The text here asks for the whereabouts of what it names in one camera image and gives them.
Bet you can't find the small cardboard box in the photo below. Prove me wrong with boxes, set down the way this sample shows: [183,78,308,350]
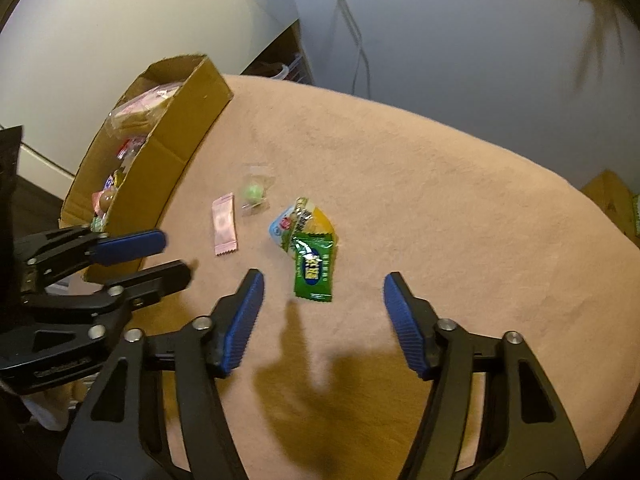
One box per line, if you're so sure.
[580,170,640,250]

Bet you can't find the grey hanging cables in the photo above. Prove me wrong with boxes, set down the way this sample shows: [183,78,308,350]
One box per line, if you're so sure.
[325,0,407,98]

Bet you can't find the dark green snack packet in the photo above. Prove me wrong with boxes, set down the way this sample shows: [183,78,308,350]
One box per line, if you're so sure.
[292,232,335,304]

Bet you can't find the white plastic basket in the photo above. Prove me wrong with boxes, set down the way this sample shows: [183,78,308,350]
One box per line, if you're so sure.
[272,52,307,84]

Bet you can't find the red packet with dark snacks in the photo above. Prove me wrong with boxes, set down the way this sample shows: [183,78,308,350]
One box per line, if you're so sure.
[115,136,147,162]

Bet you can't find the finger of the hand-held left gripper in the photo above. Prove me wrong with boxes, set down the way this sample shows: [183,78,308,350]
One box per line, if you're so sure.
[21,259,194,339]
[14,227,167,282]

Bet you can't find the clear wrapped green candy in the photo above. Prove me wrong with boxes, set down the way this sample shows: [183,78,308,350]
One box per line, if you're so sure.
[240,164,275,217]

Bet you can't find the bagged sliced bread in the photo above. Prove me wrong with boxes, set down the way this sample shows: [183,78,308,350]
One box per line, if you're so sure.
[109,82,182,137]

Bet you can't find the pink candy wrapper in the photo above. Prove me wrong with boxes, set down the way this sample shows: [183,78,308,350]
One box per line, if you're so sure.
[211,192,239,257]

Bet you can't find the yellow snack packet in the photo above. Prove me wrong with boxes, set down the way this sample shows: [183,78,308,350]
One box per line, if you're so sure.
[269,196,335,254]

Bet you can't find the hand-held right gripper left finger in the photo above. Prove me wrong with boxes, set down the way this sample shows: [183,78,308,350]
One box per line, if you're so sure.
[57,268,266,480]

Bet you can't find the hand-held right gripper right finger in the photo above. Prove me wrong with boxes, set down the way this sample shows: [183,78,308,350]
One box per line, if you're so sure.
[383,271,587,480]

